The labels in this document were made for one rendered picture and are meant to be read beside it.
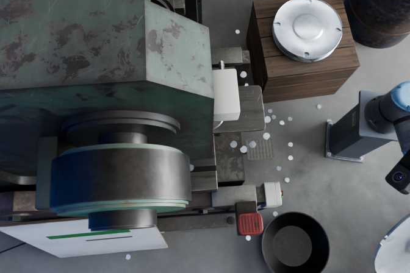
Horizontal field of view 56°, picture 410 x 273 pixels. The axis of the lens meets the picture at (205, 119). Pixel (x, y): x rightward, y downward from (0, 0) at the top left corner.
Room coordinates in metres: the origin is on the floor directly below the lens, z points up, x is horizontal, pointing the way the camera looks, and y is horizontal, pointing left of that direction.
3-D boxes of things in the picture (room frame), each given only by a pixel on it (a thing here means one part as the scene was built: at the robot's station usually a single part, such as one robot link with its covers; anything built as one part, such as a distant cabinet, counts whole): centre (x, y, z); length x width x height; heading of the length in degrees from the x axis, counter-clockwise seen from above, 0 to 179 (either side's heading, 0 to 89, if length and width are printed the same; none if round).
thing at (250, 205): (0.04, -0.12, 0.62); 0.10 x 0.06 x 0.20; 2
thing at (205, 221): (0.07, 0.26, 0.45); 0.92 x 0.12 x 0.90; 92
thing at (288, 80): (0.83, -0.45, 0.18); 0.40 x 0.38 x 0.35; 96
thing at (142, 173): (0.10, 0.13, 1.31); 0.22 x 0.12 x 0.22; 92
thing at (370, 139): (0.42, -0.69, 0.23); 0.19 x 0.19 x 0.45; 80
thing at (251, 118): (0.35, -0.05, 0.72); 0.25 x 0.14 x 0.14; 92
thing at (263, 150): (0.35, -0.01, 0.14); 0.59 x 0.10 x 0.05; 92
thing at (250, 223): (0.02, -0.12, 0.72); 0.07 x 0.06 x 0.08; 92
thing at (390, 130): (0.42, -0.69, 0.50); 0.15 x 0.15 x 0.10
